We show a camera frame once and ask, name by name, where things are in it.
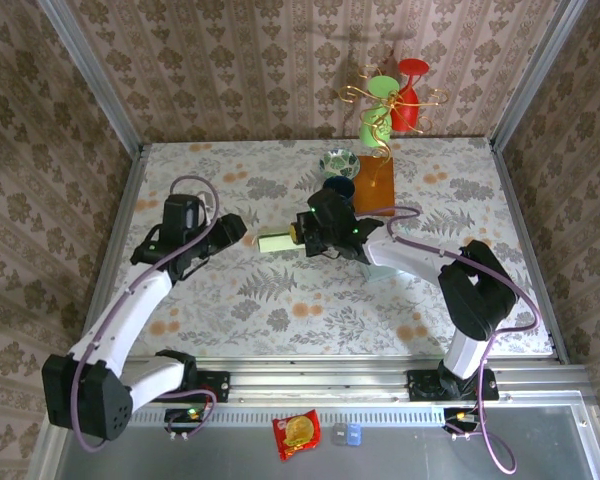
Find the green paper box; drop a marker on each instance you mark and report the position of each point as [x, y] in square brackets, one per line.
[275, 243]

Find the dark blue mug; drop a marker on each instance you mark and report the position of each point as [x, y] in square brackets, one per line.
[342, 184]

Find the floral tablecloth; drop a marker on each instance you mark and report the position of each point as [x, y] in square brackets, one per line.
[305, 310]

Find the aluminium frame post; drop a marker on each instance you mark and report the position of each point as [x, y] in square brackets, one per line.
[92, 75]
[536, 75]

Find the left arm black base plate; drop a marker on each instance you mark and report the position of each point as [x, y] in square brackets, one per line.
[220, 387]

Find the green goblet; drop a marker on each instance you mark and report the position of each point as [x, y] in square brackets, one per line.
[375, 132]

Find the grey metal shelf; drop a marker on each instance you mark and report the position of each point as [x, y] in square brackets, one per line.
[430, 455]

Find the light blue paper box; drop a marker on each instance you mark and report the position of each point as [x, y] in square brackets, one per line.
[385, 274]

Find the red goblet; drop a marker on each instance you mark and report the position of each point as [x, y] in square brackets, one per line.
[407, 115]

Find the small blue packet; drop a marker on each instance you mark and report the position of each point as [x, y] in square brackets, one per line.
[354, 435]

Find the aluminium front rail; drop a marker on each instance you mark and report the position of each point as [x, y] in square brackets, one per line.
[320, 380]

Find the leaf pattern bowl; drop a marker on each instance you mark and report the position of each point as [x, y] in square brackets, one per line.
[339, 162]

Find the small grey packet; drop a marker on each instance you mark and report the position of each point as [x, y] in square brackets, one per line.
[340, 435]

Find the red snack packet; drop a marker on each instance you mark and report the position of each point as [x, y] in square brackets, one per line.
[296, 434]

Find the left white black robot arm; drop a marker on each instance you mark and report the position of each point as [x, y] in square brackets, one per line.
[125, 315]

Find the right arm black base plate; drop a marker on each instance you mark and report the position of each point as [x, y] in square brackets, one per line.
[422, 387]

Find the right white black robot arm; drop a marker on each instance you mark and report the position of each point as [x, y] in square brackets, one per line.
[410, 257]

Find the aluminium side rail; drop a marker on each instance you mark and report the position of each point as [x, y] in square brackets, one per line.
[511, 200]
[125, 200]

